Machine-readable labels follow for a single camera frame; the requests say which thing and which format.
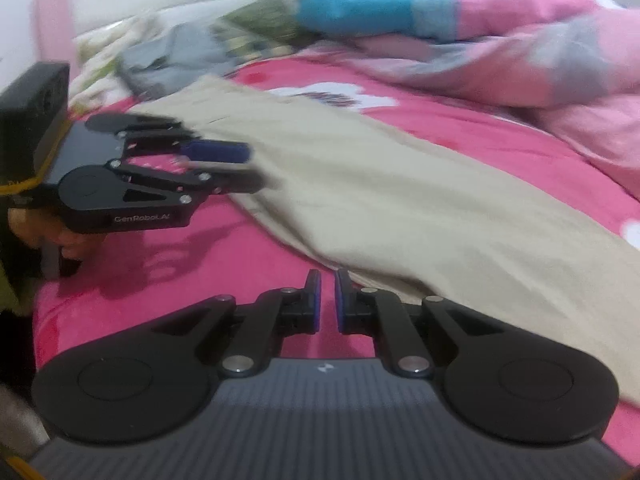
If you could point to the pink grey quilt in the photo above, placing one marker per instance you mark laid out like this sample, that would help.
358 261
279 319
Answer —
571 66

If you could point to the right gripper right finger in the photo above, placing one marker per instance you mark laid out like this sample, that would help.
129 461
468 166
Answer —
507 382

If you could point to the left hand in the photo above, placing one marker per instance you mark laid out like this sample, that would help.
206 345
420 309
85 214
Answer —
34 227

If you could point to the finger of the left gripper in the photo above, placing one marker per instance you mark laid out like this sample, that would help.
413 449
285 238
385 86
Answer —
120 197
147 135

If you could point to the beige trousers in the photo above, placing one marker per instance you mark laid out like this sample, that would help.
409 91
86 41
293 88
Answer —
402 212

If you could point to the grey garment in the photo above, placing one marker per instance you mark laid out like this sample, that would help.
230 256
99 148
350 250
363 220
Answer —
169 63

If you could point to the green patterned pillow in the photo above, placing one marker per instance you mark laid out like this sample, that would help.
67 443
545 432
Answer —
262 29

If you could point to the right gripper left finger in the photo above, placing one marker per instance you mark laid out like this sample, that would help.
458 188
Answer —
141 383

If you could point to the black camera box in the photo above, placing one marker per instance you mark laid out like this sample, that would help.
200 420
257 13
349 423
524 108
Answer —
33 122

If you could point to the pink floral blanket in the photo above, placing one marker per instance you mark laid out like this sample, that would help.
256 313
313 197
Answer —
137 276

